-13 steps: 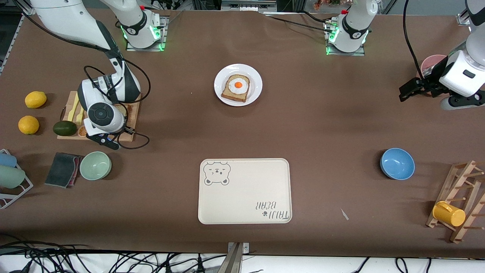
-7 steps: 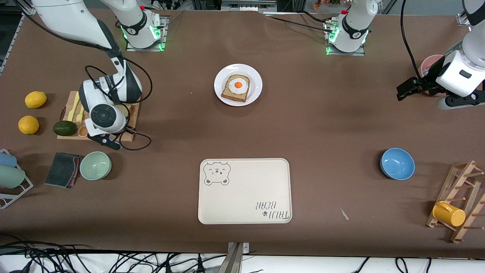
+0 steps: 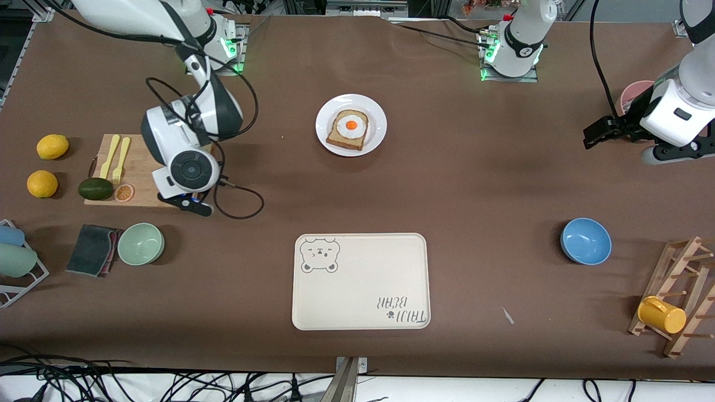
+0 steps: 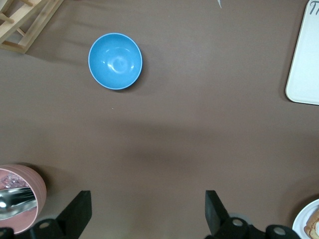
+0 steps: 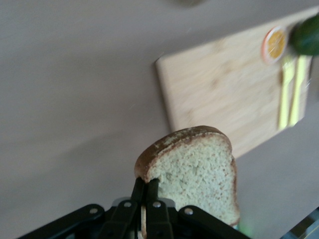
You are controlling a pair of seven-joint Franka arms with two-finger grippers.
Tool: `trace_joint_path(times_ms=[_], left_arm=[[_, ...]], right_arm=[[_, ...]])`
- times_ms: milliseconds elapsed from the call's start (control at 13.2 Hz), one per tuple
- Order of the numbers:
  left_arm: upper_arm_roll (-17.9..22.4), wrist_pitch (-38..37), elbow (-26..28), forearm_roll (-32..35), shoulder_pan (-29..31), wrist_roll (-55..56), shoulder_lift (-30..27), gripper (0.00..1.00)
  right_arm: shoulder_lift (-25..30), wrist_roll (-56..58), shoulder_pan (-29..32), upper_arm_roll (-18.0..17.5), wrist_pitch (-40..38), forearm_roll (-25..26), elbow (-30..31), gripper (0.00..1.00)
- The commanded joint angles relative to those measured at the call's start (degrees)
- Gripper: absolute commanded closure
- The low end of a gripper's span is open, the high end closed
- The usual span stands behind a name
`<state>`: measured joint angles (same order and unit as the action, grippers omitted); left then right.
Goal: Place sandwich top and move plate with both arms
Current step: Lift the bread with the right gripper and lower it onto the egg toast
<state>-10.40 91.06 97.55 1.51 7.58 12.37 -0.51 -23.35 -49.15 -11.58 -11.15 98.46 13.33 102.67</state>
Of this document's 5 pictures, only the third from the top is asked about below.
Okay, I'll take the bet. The wooden cup rack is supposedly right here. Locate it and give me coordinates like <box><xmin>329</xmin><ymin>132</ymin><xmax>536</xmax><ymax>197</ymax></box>
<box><xmin>627</xmin><ymin>236</ymin><xmax>715</xmax><ymax>359</ymax></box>

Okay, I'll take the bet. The white round plate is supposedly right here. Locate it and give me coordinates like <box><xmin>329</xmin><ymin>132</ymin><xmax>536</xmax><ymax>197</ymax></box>
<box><xmin>315</xmin><ymin>94</ymin><xmax>388</xmax><ymax>157</ymax></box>

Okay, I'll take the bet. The fried egg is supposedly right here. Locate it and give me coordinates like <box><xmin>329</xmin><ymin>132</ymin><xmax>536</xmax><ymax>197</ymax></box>
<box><xmin>336</xmin><ymin>114</ymin><xmax>367</xmax><ymax>140</ymax></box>

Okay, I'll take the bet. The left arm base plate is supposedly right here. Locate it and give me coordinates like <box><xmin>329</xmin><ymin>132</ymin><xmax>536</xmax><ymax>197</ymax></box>
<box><xmin>479</xmin><ymin>28</ymin><xmax>540</xmax><ymax>83</ymax></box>

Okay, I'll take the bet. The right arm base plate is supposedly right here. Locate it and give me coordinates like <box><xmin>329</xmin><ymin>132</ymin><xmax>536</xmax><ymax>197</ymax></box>
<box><xmin>185</xmin><ymin>21</ymin><xmax>247</xmax><ymax>76</ymax></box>

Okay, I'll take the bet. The yellow plastic fork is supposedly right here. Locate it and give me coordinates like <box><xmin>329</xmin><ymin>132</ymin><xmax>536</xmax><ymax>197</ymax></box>
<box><xmin>112</xmin><ymin>137</ymin><xmax>131</xmax><ymax>185</ymax></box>

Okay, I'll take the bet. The blue bowl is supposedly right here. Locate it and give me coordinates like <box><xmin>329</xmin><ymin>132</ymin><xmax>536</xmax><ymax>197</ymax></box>
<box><xmin>560</xmin><ymin>218</ymin><xmax>612</xmax><ymax>265</ymax></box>

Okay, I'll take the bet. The pale green bowl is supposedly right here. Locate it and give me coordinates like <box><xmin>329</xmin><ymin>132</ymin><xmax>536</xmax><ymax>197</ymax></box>
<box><xmin>117</xmin><ymin>223</ymin><xmax>165</xmax><ymax>266</ymax></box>

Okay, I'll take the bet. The white wire rack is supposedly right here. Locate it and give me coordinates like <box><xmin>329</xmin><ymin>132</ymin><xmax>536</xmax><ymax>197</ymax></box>
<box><xmin>0</xmin><ymin>219</ymin><xmax>50</xmax><ymax>309</ymax></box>

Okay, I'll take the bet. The cream bear print tray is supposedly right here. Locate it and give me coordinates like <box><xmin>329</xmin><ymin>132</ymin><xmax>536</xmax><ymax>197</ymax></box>
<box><xmin>292</xmin><ymin>233</ymin><xmax>431</xmax><ymax>331</ymax></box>

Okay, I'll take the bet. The yellow lemon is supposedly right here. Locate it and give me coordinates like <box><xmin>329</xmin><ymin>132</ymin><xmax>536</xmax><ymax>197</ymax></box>
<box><xmin>36</xmin><ymin>134</ymin><xmax>70</xmax><ymax>161</ymax></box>

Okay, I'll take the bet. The yellow plastic knife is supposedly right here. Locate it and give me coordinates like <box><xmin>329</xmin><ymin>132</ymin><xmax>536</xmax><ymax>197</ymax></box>
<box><xmin>99</xmin><ymin>135</ymin><xmax>121</xmax><ymax>180</ymax></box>

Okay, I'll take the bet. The aluminium frame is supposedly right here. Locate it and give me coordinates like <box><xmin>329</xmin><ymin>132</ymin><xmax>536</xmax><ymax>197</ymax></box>
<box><xmin>282</xmin><ymin>0</ymin><xmax>450</xmax><ymax>22</ymax></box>

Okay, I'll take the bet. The pink bowl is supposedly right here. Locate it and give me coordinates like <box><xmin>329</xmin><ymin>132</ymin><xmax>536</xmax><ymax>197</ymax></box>
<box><xmin>616</xmin><ymin>80</ymin><xmax>656</xmax><ymax>118</ymax></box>

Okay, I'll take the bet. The light blue cup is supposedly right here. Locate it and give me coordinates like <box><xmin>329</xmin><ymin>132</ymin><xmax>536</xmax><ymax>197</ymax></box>
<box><xmin>0</xmin><ymin>224</ymin><xmax>26</xmax><ymax>247</ymax></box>

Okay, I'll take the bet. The wooden cutting board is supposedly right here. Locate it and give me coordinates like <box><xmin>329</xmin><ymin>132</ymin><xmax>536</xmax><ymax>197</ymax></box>
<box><xmin>84</xmin><ymin>134</ymin><xmax>171</xmax><ymax>209</ymax></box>

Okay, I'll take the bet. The dark green avocado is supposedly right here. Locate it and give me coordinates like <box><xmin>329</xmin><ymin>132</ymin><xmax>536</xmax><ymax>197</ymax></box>
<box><xmin>78</xmin><ymin>178</ymin><xmax>114</xmax><ymax>201</ymax></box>

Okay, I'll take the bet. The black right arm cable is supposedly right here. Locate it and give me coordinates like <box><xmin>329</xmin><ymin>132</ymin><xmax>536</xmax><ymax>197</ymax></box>
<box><xmin>34</xmin><ymin>0</ymin><xmax>265</xmax><ymax>220</ymax></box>

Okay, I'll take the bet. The black table cable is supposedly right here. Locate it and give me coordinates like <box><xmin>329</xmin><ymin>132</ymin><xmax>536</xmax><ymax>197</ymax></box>
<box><xmin>391</xmin><ymin>20</ymin><xmax>493</xmax><ymax>50</ymax></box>

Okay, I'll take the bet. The round orange-yellow citrus fruit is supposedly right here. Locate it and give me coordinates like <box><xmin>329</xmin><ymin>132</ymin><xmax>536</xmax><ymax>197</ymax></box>
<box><xmin>27</xmin><ymin>170</ymin><xmax>59</xmax><ymax>199</ymax></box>

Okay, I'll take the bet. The yellow cup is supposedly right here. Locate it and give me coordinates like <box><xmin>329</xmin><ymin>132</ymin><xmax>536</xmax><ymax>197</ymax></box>
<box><xmin>637</xmin><ymin>296</ymin><xmax>687</xmax><ymax>334</ymax></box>

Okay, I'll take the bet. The toast slice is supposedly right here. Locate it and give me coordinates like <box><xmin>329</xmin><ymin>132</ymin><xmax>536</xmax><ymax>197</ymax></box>
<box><xmin>326</xmin><ymin>109</ymin><xmax>370</xmax><ymax>152</ymax></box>

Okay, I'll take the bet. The black floor cable bundle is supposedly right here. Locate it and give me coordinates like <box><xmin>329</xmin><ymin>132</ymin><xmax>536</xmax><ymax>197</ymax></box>
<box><xmin>0</xmin><ymin>353</ymin><xmax>336</xmax><ymax>402</ymax></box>

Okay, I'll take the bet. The grey folded cloth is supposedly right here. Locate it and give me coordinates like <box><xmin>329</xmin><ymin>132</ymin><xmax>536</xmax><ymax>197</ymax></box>
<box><xmin>66</xmin><ymin>224</ymin><xmax>119</xmax><ymax>277</ymax></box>

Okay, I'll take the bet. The pale green cup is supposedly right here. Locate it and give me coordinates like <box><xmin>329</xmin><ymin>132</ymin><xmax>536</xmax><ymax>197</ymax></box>
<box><xmin>0</xmin><ymin>244</ymin><xmax>39</xmax><ymax>278</ymax></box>

